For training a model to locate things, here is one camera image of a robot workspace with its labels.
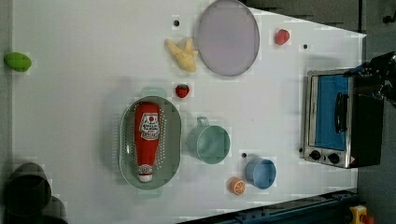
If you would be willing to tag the red plush ketchup bottle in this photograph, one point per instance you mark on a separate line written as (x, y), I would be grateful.
(146, 138)

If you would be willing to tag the small red strawberry toy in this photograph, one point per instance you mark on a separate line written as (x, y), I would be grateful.
(182, 90)

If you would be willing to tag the green mug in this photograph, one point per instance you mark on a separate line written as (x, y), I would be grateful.
(208, 143)

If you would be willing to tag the yellow banana toy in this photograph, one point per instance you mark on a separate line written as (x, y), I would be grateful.
(185, 56)

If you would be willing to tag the grey round plate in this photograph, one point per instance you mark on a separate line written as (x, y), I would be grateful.
(228, 37)

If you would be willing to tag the orange slice toy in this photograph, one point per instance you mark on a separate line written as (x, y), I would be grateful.
(238, 186)

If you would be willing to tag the blue bowl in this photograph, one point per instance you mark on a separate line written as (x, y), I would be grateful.
(261, 173)

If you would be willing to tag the pink strawberry toy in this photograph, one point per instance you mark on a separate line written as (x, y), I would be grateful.
(282, 37)

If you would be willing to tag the silver toaster oven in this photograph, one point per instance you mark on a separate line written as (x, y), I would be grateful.
(343, 127)

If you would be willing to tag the green lime toy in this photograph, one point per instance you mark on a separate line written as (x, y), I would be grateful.
(18, 61)

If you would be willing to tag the yellow clamp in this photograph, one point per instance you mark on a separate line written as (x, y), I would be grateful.
(360, 216)

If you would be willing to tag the blue table frame rail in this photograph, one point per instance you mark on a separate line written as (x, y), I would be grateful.
(329, 208)

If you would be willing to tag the black tripod camera mount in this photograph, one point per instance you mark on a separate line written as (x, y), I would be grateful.
(376, 79)

